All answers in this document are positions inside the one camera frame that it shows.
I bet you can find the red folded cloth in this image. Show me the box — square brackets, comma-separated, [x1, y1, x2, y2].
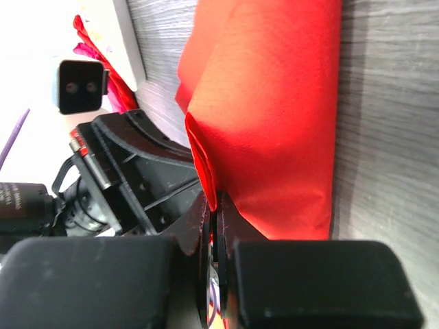
[73, 14, 139, 113]

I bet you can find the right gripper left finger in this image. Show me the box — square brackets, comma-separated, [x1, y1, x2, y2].
[1, 194, 210, 328]

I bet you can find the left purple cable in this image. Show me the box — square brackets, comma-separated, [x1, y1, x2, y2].
[0, 108, 31, 172]

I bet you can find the red paper napkin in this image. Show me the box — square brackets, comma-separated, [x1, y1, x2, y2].
[176, 1, 342, 240]

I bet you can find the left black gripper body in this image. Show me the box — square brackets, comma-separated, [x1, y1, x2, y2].
[52, 110, 201, 236]

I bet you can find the floral rectangular tray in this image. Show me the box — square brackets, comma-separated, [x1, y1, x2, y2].
[78, 0, 146, 92]

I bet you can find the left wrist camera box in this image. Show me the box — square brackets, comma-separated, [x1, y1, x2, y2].
[52, 59, 109, 115]

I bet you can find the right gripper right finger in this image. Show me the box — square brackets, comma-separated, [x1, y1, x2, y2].
[215, 193, 424, 328]

